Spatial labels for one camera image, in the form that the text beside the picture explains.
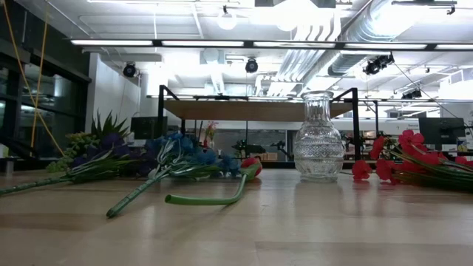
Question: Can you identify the blue artificial flower bunch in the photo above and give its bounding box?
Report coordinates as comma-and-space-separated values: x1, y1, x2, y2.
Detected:
106, 132, 242, 219

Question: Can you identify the green flower stem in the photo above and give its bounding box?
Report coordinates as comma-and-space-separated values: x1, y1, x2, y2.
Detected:
165, 157, 263, 207

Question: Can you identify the clear glass vase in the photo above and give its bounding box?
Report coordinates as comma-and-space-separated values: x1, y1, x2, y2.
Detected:
293, 90, 346, 183

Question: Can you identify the purple artificial flower bunch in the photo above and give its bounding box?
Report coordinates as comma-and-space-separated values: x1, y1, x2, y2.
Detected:
0, 132, 156, 197

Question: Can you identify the red artificial flower bunch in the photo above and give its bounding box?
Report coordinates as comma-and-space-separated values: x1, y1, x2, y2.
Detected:
350, 129, 473, 192

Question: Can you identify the black monitor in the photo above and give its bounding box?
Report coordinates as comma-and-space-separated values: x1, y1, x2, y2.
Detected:
418, 117, 466, 146
130, 116, 169, 140

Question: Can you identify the overhead light bar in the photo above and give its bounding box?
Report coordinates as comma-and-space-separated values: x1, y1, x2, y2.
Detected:
69, 38, 473, 52

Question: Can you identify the white globe lamp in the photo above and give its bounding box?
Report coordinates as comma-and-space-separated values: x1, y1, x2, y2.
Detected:
216, 5, 238, 31

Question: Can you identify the black ceiling spotlight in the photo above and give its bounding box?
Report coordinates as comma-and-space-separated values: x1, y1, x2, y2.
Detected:
401, 88, 423, 100
362, 53, 395, 76

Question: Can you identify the wooden shelf with black frame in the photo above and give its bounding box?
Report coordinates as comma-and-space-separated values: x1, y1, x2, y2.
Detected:
157, 84, 362, 177

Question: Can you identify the silver ventilation duct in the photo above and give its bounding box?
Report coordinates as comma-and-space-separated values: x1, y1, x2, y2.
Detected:
327, 0, 422, 77

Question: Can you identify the yellow cable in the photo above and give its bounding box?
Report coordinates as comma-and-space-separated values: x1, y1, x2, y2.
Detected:
1, 0, 66, 156

